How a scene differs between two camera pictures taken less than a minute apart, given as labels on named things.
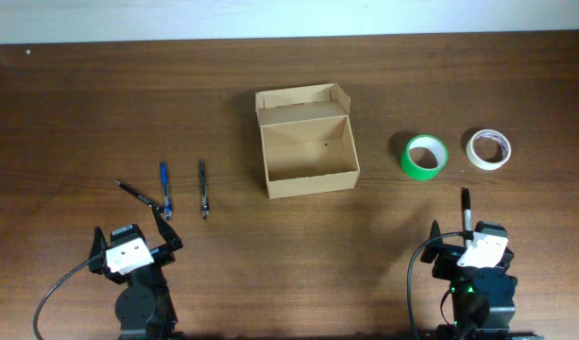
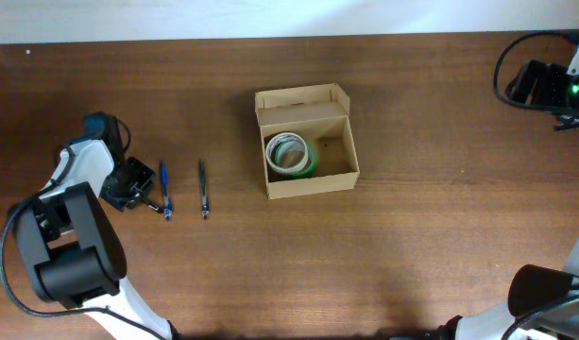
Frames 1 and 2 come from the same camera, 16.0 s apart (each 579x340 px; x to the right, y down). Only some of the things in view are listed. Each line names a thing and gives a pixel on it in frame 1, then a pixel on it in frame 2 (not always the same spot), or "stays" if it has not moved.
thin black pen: (150, 201) stays
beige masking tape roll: (488, 149) → (286, 152)
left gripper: (162, 254) → (129, 184)
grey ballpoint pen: (203, 182) stays
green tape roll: (424, 157) → (310, 165)
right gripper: (444, 257) → (535, 82)
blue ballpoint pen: (167, 200) stays
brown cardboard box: (308, 142) stays
